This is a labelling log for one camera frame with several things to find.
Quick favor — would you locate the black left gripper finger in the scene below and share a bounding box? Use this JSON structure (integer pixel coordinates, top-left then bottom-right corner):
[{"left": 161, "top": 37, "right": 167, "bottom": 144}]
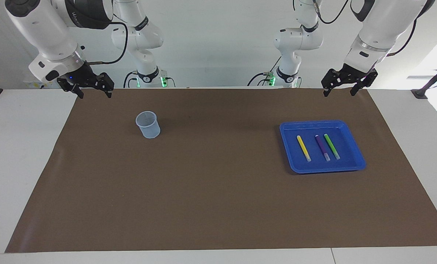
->
[
  {"left": 321, "top": 70, "right": 337, "bottom": 96},
  {"left": 350, "top": 70, "right": 378, "bottom": 96}
]

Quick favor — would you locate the green marker pen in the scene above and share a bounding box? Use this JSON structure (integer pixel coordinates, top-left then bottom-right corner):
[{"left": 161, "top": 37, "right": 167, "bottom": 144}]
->
[{"left": 324, "top": 134, "right": 341, "bottom": 160}]

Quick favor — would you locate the purple marker pen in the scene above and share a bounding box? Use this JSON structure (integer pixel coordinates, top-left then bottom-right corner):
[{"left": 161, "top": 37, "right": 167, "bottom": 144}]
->
[{"left": 315, "top": 135, "right": 331, "bottom": 162}]

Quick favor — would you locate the yellow marker pen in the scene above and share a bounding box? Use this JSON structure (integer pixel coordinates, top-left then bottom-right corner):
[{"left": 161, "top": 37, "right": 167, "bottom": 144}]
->
[{"left": 297, "top": 135, "right": 312, "bottom": 162}]

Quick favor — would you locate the clear plastic cup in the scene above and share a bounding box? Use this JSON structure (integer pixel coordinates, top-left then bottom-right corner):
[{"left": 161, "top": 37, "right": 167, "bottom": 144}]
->
[{"left": 136, "top": 111, "right": 161, "bottom": 139}]

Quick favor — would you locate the blue plastic tray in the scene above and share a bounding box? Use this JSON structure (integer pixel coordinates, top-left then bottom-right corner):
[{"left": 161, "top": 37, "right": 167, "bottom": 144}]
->
[{"left": 279, "top": 120, "right": 367, "bottom": 174}]

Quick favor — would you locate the brown table mat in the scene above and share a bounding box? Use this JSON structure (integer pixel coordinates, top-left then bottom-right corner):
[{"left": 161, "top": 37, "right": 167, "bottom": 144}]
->
[{"left": 5, "top": 88, "right": 437, "bottom": 253}]

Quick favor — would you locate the black right base cable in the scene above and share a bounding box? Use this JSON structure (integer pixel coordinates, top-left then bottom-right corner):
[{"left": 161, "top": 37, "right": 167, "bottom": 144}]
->
[{"left": 123, "top": 71, "right": 138, "bottom": 88}]

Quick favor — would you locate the black base cable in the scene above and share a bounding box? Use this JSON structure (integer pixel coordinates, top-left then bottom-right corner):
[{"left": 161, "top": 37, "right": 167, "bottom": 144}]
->
[
  {"left": 123, "top": 71, "right": 138, "bottom": 88},
  {"left": 247, "top": 55, "right": 282, "bottom": 87}
]

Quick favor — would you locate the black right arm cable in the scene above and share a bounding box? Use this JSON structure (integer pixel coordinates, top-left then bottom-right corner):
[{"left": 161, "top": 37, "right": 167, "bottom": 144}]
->
[{"left": 85, "top": 20, "right": 128, "bottom": 66}]

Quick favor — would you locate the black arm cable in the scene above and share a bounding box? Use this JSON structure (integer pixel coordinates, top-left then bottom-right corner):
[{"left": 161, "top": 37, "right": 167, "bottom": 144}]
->
[
  {"left": 312, "top": 0, "right": 419, "bottom": 57},
  {"left": 85, "top": 20, "right": 128, "bottom": 66}
]

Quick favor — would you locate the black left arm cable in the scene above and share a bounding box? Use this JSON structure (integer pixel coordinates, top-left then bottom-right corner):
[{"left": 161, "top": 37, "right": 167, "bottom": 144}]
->
[{"left": 312, "top": 0, "right": 419, "bottom": 57}]

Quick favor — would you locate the black camera stand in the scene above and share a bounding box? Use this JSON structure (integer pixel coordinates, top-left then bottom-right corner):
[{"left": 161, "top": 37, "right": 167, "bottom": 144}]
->
[{"left": 411, "top": 59, "right": 437, "bottom": 99}]

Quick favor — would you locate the black left base cable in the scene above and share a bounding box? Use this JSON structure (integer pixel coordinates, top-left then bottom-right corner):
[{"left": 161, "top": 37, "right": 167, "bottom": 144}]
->
[{"left": 247, "top": 55, "right": 282, "bottom": 87}]

